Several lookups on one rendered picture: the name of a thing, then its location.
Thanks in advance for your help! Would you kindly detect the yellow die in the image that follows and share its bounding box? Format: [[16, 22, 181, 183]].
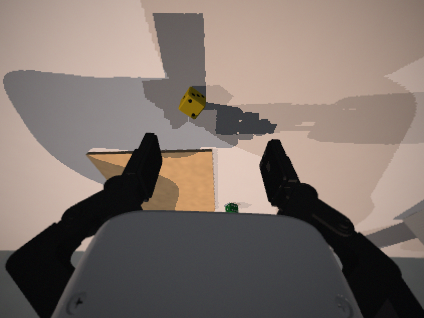
[[179, 87, 206, 119]]

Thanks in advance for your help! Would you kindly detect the green die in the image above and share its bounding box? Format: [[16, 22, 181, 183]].
[[225, 203, 239, 213]]

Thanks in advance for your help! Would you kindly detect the tan cork mat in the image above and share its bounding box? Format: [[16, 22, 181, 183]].
[[86, 149, 215, 211]]

